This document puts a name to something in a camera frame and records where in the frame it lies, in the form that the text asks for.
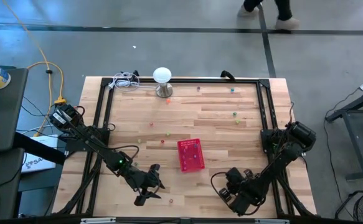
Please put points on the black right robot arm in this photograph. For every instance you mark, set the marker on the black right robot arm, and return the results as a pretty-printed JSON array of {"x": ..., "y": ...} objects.
[{"x": 280, "y": 158}]

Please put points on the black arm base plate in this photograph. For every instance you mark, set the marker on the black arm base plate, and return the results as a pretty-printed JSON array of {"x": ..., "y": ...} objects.
[
  {"x": 266, "y": 140},
  {"x": 75, "y": 147}
]

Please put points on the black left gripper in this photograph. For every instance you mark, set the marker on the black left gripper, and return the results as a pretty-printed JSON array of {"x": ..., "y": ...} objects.
[{"x": 140, "y": 182}]

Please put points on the red plastic slotted basket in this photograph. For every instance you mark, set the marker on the red plastic slotted basket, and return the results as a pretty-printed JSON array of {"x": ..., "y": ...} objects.
[{"x": 191, "y": 166}]

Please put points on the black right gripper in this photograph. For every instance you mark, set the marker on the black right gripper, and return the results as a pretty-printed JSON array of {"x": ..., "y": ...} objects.
[{"x": 238, "y": 191}]

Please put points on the person's feet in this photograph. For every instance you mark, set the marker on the person's feet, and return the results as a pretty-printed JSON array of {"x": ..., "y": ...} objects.
[{"x": 285, "y": 12}]

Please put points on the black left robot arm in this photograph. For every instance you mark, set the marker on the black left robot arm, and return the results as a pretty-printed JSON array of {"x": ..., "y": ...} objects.
[{"x": 91, "y": 140}]

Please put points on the dark grey side desk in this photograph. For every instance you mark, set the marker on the dark grey side desk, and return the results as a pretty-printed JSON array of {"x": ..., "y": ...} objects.
[{"x": 7, "y": 109}]

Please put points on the silver aluminium bracket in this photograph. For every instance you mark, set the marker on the silver aluminium bracket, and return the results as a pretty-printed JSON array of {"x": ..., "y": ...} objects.
[
  {"x": 98, "y": 220},
  {"x": 272, "y": 221}
]

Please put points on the white printed cardboard box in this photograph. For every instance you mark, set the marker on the white printed cardboard box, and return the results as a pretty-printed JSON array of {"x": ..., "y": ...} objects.
[{"x": 38, "y": 163}]

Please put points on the black side table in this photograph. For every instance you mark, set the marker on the black side table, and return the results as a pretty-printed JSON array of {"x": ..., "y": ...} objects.
[{"x": 340, "y": 114}]

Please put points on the white globe table lamp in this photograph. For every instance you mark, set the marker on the white globe table lamp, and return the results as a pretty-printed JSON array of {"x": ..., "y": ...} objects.
[{"x": 162, "y": 74}]

